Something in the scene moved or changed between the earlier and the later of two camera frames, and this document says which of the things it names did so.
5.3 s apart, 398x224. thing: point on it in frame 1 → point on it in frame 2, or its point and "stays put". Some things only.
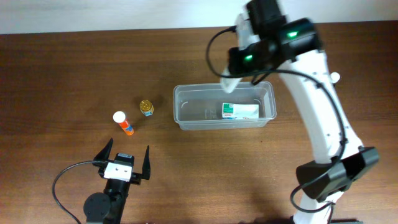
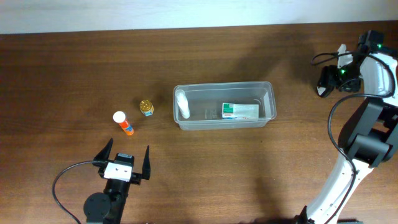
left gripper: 135,177 stays put
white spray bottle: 229,84 → 183,103
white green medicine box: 240,111 stays put
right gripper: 234,55 → 352,87
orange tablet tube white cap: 119,117 stays put
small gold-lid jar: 146,107 stays put
